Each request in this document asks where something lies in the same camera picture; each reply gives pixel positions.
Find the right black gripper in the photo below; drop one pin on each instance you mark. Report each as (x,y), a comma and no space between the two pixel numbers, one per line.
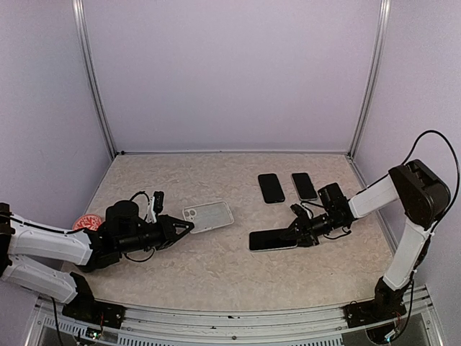
(305,231)

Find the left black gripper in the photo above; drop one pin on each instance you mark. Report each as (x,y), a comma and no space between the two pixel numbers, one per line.
(168,234)

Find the black phone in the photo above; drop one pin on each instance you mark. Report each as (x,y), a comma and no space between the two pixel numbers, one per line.
(269,240)

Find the clear plain phone case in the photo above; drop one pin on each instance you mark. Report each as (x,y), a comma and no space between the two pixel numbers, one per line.
(208,216)

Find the black phone case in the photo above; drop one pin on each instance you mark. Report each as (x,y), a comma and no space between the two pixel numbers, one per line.
(271,188)

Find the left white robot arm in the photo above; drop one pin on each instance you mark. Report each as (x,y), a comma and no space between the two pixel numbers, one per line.
(123,231)

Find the red white patterned bowl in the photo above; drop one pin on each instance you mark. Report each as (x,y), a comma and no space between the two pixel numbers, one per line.
(88,221)

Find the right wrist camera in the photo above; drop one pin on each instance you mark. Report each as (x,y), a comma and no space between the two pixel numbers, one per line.
(301,212)

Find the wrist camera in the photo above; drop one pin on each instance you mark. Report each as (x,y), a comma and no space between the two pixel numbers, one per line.
(155,207)
(301,212)

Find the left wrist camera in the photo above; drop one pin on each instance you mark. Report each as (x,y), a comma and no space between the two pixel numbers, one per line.
(155,207)

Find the front aluminium rail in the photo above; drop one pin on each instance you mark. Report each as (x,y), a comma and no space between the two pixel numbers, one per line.
(324,325)

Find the left aluminium frame post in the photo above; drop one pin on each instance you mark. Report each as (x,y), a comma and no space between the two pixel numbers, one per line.
(91,76)

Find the aluminium frame post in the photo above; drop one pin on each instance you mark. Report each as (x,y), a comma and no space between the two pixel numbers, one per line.
(377,52)
(91,76)

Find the right aluminium frame post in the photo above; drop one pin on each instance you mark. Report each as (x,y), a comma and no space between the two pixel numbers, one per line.
(377,52)

